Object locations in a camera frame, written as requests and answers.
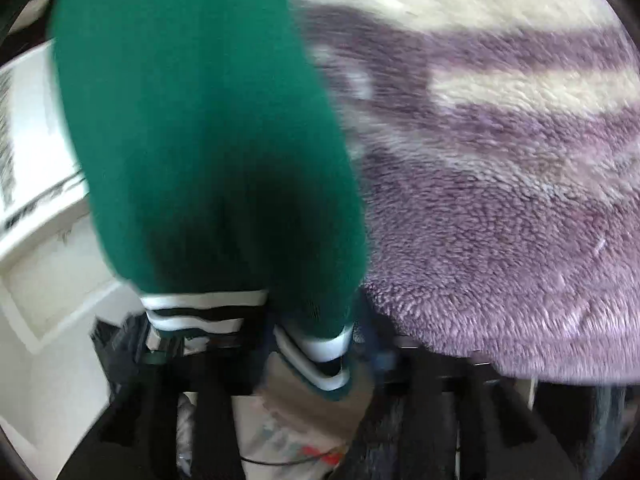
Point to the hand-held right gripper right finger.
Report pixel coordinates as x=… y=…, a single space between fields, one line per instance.
x=375 y=350

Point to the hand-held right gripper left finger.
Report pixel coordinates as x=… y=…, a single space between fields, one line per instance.
x=130 y=355

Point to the green varsity jacket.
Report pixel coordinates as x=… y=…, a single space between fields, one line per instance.
x=210 y=135

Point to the white wardrobe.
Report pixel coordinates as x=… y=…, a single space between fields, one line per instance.
x=45 y=260

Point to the purple floral blanket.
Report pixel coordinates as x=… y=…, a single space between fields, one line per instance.
x=490 y=185

